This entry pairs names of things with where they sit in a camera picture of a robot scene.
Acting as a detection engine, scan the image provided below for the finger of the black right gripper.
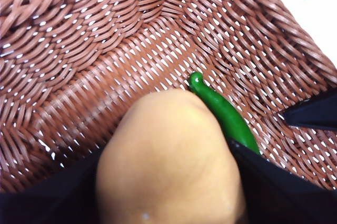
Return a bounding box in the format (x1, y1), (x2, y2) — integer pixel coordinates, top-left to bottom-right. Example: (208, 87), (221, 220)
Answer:
(283, 91), (337, 131)

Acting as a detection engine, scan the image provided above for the tan potato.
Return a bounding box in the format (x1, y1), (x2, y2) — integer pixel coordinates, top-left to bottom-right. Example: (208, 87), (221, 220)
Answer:
(95, 88), (247, 224)

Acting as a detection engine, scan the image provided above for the brown wicker basket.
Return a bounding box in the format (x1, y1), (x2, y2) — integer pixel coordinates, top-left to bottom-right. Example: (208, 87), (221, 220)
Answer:
(0, 0), (337, 193)

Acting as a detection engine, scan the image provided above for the green cucumber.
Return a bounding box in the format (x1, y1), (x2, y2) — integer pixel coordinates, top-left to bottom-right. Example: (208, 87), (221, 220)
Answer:
(188, 72), (261, 156)

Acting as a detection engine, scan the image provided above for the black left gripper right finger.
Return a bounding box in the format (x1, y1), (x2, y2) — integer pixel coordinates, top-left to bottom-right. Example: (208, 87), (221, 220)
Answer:
(227, 138), (337, 224)

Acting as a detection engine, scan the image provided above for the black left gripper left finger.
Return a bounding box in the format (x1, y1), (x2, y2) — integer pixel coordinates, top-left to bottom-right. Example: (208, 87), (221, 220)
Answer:
(0, 145), (106, 224)

